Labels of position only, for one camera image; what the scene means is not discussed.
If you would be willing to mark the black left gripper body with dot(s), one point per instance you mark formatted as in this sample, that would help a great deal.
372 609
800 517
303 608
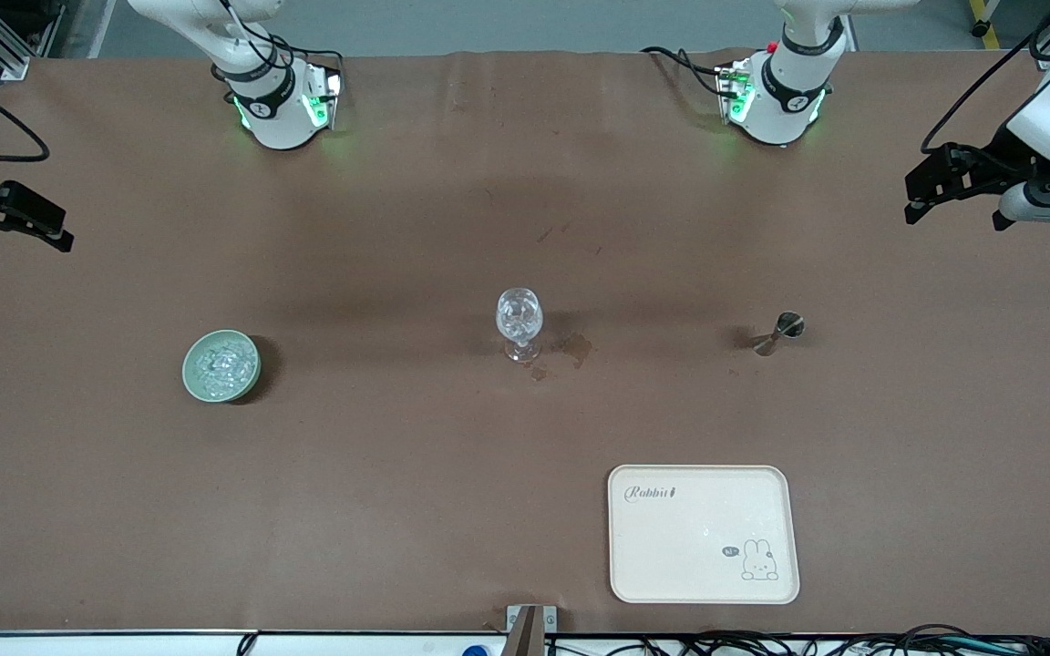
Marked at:
1002 154

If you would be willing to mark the steel double jigger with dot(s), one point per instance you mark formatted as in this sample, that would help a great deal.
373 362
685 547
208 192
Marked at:
789 323

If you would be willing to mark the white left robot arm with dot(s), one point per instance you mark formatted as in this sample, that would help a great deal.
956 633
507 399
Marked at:
785 91

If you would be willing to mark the clear ice cubes pile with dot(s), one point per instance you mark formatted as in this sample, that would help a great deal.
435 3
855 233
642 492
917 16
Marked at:
224 369

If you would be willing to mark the clear stemmed wine glass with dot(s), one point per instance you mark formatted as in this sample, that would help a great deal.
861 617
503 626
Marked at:
519 314

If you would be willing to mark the black caster wheel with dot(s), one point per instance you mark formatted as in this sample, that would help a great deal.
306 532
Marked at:
980 28

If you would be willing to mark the pale green ceramic bowl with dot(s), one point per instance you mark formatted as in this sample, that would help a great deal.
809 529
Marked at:
247 386

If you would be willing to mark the cream rabbit print tray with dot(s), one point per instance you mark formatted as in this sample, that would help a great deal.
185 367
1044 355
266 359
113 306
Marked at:
689 538

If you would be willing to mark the brown table cover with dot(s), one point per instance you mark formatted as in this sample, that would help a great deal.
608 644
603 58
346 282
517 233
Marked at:
352 456

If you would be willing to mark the blue round cap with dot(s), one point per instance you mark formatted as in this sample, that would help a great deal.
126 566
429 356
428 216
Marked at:
476 650

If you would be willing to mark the grey metal clamp bracket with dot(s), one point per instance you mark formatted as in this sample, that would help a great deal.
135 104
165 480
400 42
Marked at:
550 620

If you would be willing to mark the brown vertical post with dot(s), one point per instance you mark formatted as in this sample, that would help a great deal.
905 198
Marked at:
525 638

